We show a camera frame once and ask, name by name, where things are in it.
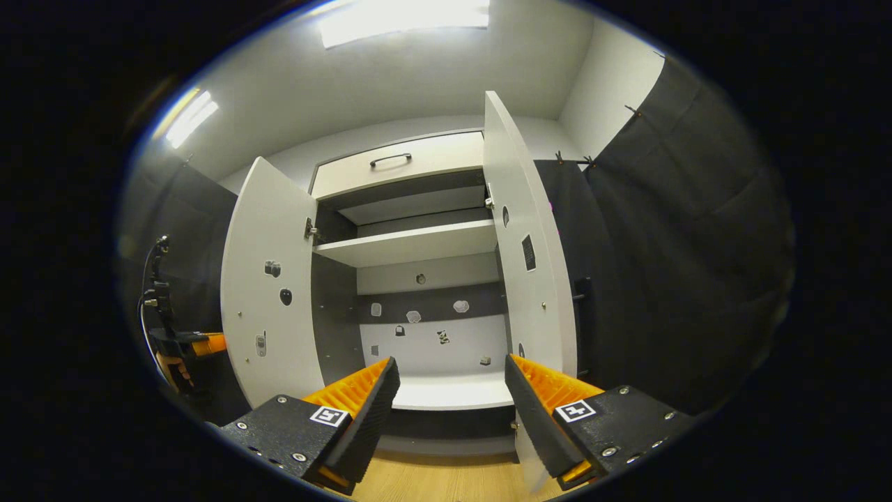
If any long ceiling light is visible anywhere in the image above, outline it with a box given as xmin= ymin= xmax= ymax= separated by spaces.
xmin=317 ymin=0 xmax=491 ymax=50

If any white cabinet shelf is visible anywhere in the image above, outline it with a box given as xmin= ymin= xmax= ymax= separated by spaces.
xmin=312 ymin=218 xmax=499 ymax=268

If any small ceiling light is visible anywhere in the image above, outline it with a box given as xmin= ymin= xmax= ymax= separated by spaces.
xmin=164 ymin=89 xmax=220 ymax=149

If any white double-door shoe cabinet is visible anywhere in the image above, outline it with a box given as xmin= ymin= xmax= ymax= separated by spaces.
xmin=220 ymin=91 xmax=579 ymax=489

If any black right door handle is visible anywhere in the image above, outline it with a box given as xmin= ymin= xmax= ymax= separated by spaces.
xmin=571 ymin=277 xmax=594 ymax=381

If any black backdrop cloth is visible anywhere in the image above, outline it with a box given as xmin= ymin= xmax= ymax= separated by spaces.
xmin=118 ymin=56 xmax=795 ymax=419

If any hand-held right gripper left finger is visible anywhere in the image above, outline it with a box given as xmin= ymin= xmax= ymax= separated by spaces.
xmin=220 ymin=357 xmax=401 ymax=496

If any white cabinet door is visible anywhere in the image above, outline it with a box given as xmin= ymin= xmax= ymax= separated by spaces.
xmin=220 ymin=157 xmax=327 ymax=409
xmin=483 ymin=91 xmax=579 ymax=492

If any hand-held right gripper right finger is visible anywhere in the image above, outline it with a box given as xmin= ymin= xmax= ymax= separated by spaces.
xmin=505 ymin=353 xmax=696 ymax=492

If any white cabinet drawer front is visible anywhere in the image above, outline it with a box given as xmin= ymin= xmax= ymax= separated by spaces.
xmin=310 ymin=131 xmax=485 ymax=201

